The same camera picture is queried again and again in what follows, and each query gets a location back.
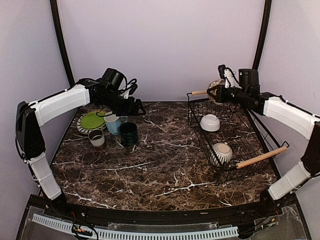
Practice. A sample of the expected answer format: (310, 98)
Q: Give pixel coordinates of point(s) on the black wire dish rack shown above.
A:
(242, 130)

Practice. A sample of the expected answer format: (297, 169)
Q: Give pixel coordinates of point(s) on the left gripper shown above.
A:
(130, 111)

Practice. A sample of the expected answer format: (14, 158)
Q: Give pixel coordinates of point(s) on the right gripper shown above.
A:
(220, 97)

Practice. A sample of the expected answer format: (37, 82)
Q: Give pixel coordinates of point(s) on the light blue mug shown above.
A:
(113, 123)

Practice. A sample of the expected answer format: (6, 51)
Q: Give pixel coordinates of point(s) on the white ceramic bowl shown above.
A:
(210, 123)

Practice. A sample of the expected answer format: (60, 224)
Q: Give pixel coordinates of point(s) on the striped ceramic bowl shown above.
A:
(220, 154)

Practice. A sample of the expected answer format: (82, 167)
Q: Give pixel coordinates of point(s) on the right black frame post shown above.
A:
(262, 34)

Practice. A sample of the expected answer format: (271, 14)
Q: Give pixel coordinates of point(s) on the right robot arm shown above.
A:
(274, 107)

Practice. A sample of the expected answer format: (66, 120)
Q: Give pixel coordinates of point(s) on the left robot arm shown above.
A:
(30, 117)

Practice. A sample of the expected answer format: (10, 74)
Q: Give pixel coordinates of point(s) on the front wooden rack handle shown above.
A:
(261, 157)

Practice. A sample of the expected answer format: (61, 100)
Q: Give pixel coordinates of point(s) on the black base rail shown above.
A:
(240, 214)

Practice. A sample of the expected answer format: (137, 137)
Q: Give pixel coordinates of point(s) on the black frame post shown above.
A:
(61, 42)
(262, 34)

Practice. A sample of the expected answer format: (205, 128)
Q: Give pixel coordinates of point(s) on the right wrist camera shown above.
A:
(248, 79)

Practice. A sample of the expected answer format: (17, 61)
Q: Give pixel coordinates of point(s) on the dark green cup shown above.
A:
(129, 133)

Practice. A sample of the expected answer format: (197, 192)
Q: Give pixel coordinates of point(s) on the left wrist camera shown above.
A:
(116, 82)

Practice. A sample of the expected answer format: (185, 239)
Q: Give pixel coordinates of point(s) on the brown ceramic cup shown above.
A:
(97, 139)

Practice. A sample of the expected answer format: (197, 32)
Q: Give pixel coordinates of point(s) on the white slotted cable duct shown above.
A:
(121, 231)

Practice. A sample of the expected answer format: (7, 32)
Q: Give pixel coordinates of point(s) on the beige ceramic bowl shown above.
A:
(219, 82)

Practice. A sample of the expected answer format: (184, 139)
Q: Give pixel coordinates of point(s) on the rear wooden rack handle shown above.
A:
(199, 92)

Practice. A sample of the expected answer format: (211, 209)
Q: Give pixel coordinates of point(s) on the left black frame post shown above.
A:
(61, 42)

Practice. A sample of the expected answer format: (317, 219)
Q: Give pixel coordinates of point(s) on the wooden rack handle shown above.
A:
(199, 92)
(261, 157)

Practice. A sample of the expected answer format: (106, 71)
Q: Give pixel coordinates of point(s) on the lime green plastic plate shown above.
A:
(92, 121)

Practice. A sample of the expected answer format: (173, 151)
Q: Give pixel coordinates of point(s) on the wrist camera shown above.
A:
(116, 82)
(248, 79)

